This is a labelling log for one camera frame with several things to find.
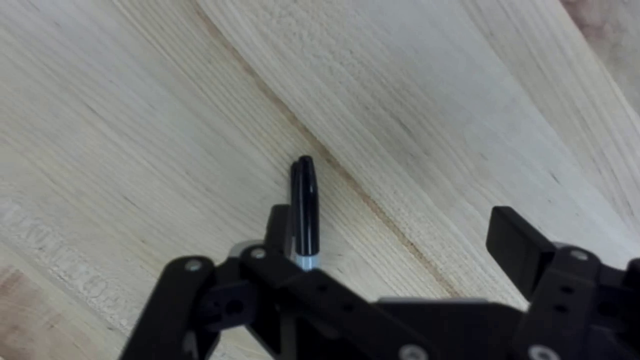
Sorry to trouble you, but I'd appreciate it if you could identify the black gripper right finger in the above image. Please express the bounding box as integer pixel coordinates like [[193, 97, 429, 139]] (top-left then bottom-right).
[[484, 205, 640, 360]]

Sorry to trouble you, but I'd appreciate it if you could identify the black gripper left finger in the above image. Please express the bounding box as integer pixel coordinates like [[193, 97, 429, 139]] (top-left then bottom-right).
[[118, 205, 429, 360]]

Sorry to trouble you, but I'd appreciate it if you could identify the black marker with silver band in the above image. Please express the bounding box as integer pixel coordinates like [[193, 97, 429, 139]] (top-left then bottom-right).
[[291, 155, 322, 272]]

